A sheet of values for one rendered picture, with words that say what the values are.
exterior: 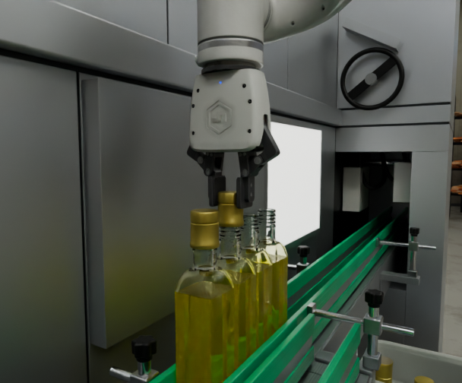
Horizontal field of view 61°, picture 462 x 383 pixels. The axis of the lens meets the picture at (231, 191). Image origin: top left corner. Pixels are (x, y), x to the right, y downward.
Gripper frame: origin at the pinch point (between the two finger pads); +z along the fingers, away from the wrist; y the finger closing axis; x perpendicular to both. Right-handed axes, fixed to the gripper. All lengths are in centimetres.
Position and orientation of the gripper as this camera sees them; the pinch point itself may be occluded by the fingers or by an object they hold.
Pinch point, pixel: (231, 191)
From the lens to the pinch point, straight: 51.6
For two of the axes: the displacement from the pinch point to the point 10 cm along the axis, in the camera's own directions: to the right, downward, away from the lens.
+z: 0.0, 10.0, 0.9
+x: 5.1, -0.8, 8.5
